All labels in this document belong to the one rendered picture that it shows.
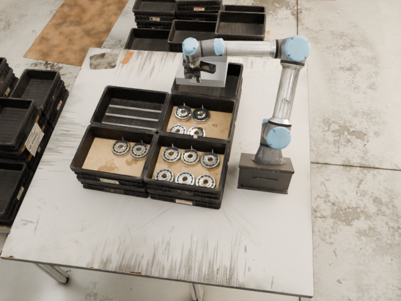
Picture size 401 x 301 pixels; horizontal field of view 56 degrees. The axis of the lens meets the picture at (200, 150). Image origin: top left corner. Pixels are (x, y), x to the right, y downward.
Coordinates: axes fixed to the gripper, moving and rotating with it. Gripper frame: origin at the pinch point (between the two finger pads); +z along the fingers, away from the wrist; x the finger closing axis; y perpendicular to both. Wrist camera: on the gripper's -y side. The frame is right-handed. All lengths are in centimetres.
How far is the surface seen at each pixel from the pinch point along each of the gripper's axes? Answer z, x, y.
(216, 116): 22.7, 11.0, -8.9
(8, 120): 59, 2, 145
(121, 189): 16, 59, 41
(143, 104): 24.6, 3.7, 36.5
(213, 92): 28.1, -7.3, -5.7
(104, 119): 21, 15, 58
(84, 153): 10, 40, 63
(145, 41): 112, -100, 64
